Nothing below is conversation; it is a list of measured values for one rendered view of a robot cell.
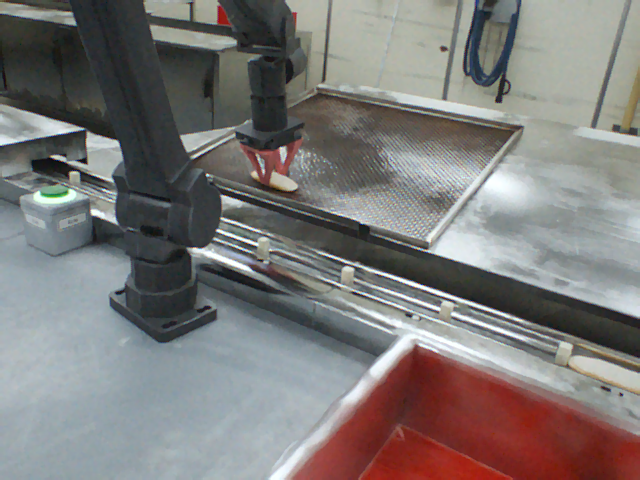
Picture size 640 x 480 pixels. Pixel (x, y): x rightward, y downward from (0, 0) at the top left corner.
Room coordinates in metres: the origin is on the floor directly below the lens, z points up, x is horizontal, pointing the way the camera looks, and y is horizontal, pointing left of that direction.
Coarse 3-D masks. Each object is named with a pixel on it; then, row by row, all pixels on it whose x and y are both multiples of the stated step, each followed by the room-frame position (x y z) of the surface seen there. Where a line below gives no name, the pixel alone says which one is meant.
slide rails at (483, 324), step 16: (64, 176) 0.96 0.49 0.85; (80, 176) 0.97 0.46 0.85; (112, 192) 0.91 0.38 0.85; (224, 240) 0.76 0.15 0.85; (240, 240) 0.76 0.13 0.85; (256, 240) 0.77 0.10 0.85; (288, 256) 0.72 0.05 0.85; (304, 256) 0.73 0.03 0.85; (336, 272) 0.69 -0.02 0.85; (352, 288) 0.65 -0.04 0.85; (368, 288) 0.66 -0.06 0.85; (384, 288) 0.66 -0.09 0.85; (416, 304) 0.62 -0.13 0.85; (432, 304) 0.63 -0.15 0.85; (464, 320) 0.59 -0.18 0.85; (480, 320) 0.60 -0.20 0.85; (512, 336) 0.57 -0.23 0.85; (528, 336) 0.57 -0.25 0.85; (528, 352) 0.54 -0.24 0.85; (576, 352) 0.55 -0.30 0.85
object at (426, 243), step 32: (320, 96) 1.35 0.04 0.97; (352, 96) 1.33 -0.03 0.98; (352, 128) 1.15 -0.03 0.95; (384, 128) 1.15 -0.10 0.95; (416, 128) 1.16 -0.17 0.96; (448, 128) 1.16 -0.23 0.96; (480, 128) 1.16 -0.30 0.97; (512, 128) 1.15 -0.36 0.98; (192, 160) 0.99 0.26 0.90; (224, 160) 0.99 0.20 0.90; (320, 160) 1.00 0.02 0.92; (448, 160) 1.01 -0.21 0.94; (480, 160) 1.01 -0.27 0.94; (256, 192) 0.86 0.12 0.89; (288, 192) 0.87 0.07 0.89; (320, 192) 0.88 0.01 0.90; (384, 192) 0.88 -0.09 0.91; (416, 192) 0.88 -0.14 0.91; (352, 224) 0.77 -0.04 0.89; (384, 224) 0.78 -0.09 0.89; (416, 224) 0.78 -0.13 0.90; (448, 224) 0.78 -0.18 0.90
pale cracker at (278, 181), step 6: (252, 174) 0.92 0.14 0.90; (276, 174) 0.91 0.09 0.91; (258, 180) 0.91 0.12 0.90; (276, 180) 0.89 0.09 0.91; (282, 180) 0.89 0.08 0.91; (288, 180) 0.89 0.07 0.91; (270, 186) 0.89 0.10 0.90; (276, 186) 0.88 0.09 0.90; (282, 186) 0.88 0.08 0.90; (288, 186) 0.88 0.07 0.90; (294, 186) 0.88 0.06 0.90
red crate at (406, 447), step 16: (400, 432) 0.42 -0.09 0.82; (416, 432) 0.42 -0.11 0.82; (384, 448) 0.40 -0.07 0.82; (400, 448) 0.40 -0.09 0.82; (416, 448) 0.40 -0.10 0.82; (432, 448) 0.40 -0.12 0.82; (448, 448) 0.40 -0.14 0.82; (384, 464) 0.38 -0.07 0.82; (400, 464) 0.38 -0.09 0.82; (416, 464) 0.38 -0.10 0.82; (432, 464) 0.38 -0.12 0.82; (448, 464) 0.38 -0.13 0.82; (464, 464) 0.39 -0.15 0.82; (480, 464) 0.39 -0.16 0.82
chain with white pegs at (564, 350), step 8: (32, 168) 1.00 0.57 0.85; (72, 176) 0.93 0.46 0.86; (72, 184) 0.93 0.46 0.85; (80, 184) 0.94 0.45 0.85; (264, 240) 0.73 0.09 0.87; (264, 248) 0.72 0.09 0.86; (344, 272) 0.66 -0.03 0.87; (352, 272) 0.66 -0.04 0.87; (344, 280) 0.66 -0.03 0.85; (352, 280) 0.67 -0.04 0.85; (448, 304) 0.60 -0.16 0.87; (440, 312) 0.59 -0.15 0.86; (448, 312) 0.59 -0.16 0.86; (448, 320) 0.59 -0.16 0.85; (560, 344) 0.53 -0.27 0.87; (568, 344) 0.53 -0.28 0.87; (560, 352) 0.53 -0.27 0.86; (568, 352) 0.52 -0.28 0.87; (560, 360) 0.52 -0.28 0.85
